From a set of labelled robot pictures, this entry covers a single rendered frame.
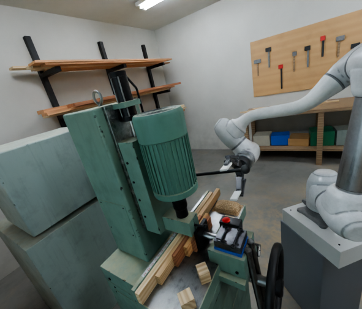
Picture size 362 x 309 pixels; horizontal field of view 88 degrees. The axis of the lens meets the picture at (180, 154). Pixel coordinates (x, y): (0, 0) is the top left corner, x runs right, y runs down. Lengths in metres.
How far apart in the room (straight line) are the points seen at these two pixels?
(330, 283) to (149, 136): 1.26
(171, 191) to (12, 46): 2.67
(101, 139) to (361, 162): 0.97
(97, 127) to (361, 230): 1.06
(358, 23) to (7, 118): 4.45
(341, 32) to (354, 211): 3.06
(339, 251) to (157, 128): 0.98
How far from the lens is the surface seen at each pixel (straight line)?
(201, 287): 0.77
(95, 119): 0.73
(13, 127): 2.82
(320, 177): 1.19
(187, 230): 0.81
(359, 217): 1.03
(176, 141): 0.60
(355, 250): 1.25
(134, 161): 0.72
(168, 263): 0.80
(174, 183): 0.65
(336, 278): 1.48
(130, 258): 1.09
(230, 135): 1.01
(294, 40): 3.78
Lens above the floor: 1.53
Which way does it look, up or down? 20 degrees down
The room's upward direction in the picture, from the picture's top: 13 degrees counter-clockwise
